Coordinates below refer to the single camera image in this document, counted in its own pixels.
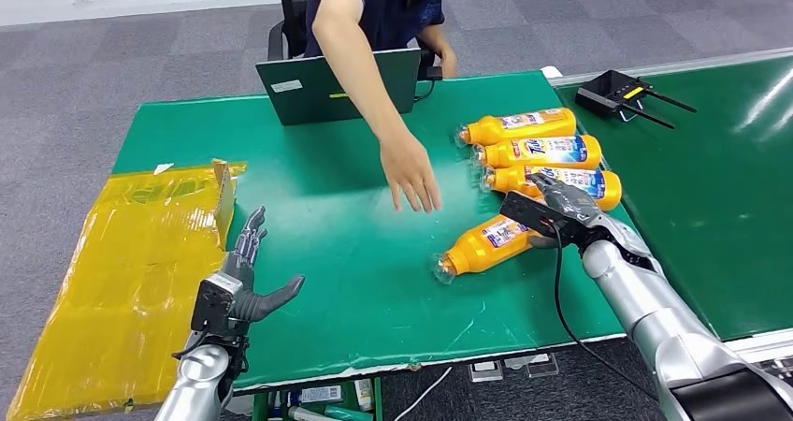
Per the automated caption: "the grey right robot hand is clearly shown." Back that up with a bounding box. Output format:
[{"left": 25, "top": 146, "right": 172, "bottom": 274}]
[{"left": 526, "top": 171, "right": 606, "bottom": 251}]

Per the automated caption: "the green table mat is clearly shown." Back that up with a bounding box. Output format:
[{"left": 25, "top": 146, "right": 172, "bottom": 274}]
[{"left": 111, "top": 70, "right": 640, "bottom": 395}]

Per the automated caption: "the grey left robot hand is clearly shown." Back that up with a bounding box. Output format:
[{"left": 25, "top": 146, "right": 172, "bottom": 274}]
[{"left": 218, "top": 205, "right": 307, "bottom": 324}]

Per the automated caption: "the small floor socket plate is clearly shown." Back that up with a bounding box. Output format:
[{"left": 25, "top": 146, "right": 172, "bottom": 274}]
[{"left": 468, "top": 358, "right": 505, "bottom": 385}]

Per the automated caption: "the white tube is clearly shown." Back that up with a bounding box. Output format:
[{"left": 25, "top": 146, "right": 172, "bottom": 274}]
[{"left": 286, "top": 406, "right": 339, "bottom": 421}]

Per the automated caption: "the person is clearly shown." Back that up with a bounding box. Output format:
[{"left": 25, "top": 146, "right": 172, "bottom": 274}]
[{"left": 303, "top": 0, "right": 484, "bottom": 215}]

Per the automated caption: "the white cable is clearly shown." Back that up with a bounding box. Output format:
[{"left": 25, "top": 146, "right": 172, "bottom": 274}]
[{"left": 393, "top": 366, "right": 454, "bottom": 421}]

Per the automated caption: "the white bottle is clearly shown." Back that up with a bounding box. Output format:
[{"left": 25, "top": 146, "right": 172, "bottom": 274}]
[{"left": 353, "top": 378, "right": 375, "bottom": 414}]

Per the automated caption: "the orange detergent bottle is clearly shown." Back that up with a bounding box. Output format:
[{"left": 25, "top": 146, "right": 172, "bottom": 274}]
[
  {"left": 471, "top": 135, "right": 603, "bottom": 171},
  {"left": 454, "top": 108, "right": 578, "bottom": 148},
  {"left": 432, "top": 213, "right": 548, "bottom": 285},
  {"left": 480, "top": 165, "right": 623, "bottom": 212}
]

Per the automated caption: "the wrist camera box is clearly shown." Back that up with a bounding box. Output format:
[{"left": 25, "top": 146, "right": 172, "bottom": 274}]
[
  {"left": 190, "top": 272, "right": 249, "bottom": 340},
  {"left": 498, "top": 190, "right": 574, "bottom": 240}
]

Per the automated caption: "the white labelled box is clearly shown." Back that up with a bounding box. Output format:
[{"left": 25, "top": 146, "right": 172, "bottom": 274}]
[{"left": 298, "top": 385, "right": 344, "bottom": 406}]

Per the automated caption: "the wide floor socket plate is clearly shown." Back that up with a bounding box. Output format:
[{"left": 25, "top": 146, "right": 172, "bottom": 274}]
[{"left": 503, "top": 352, "right": 561, "bottom": 380}]

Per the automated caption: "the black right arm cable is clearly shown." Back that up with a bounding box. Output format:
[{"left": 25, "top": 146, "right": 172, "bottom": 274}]
[{"left": 550, "top": 219, "right": 661, "bottom": 402}]

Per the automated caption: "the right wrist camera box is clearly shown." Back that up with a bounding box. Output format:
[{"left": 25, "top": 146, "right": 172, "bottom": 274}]
[{"left": 498, "top": 190, "right": 574, "bottom": 240}]

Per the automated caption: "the black remote controller with antennas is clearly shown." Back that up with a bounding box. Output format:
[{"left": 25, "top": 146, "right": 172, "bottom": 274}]
[{"left": 574, "top": 68, "right": 699, "bottom": 131}]

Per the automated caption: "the green conveyor belt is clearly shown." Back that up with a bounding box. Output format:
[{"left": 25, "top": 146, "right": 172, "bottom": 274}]
[{"left": 548, "top": 47, "right": 793, "bottom": 370}]

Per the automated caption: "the person's right hand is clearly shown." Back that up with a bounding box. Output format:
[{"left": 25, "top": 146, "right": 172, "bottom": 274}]
[{"left": 379, "top": 129, "right": 443, "bottom": 215}]

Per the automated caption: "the green bottle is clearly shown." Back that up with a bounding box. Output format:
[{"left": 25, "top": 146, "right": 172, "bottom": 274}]
[{"left": 322, "top": 405, "right": 374, "bottom": 421}]

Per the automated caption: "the person's left hand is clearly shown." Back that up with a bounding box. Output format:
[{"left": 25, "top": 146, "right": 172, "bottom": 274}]
[{"left": 438, "top": 46, "right": 460, "bottom": 80}]

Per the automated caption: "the black office chair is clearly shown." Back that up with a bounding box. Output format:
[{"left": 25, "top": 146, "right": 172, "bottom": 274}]
[{"left": 267, "top": 0, "right": 436, "bottom": 83}]

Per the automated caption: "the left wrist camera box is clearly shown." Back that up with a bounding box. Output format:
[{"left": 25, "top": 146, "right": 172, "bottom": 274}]
[{"left": 190, "top": 272, "right": 249, "bottom": 340}]

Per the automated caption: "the dark green laptop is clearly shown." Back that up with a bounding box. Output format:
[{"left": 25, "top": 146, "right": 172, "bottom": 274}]
[{"left": 254, "top": 47, "right": 424, "bottom": 127}]

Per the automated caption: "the yellow taped flattened cardboard box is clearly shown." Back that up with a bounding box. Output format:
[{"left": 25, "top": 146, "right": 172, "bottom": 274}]
[{"left": 6, "top": 159, "right": 248, "bottom": 421}]

